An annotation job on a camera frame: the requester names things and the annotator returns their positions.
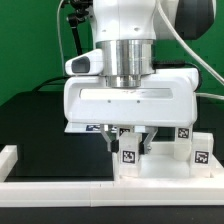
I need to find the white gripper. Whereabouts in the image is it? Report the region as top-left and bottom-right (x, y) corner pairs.
(64, 49), (200, 155)

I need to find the white hanging cable left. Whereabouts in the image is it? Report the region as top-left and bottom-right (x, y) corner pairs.
(56, 0), (68, 76)

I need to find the white square table top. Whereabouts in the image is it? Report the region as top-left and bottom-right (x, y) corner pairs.
(112, 142), (224, 180)

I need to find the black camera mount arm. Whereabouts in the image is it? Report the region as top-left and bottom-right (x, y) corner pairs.
(67, 13), (85, 55)

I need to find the black cable at base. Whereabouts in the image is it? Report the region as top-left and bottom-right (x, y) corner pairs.
(32, 76), (69, 93)

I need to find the white fiducial tag sheet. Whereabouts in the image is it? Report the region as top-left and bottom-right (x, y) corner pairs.
(63, 121), (108, 134)

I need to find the white U-shaped obstacle fence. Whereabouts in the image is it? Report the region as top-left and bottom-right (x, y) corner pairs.
(0, 145), (224, 207)

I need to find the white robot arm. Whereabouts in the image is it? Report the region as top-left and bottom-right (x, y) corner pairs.
(64, 0), (216, 152)

